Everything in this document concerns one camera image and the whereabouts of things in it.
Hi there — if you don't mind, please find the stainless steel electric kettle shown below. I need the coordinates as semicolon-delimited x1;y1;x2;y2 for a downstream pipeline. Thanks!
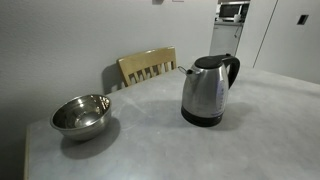
177;53;241;128

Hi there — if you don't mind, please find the white kitchen cabinet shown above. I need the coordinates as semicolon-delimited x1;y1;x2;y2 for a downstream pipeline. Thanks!
209;23;244;57

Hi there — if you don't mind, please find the stainless steel mixing bowl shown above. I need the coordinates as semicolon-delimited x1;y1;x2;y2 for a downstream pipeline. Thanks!
49;93;113;141

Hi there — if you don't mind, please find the microwave oven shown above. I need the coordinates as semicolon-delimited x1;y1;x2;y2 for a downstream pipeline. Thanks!
218;2;250;22

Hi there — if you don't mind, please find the black wall plate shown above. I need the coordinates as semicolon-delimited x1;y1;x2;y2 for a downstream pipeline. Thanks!
296;14;310;26

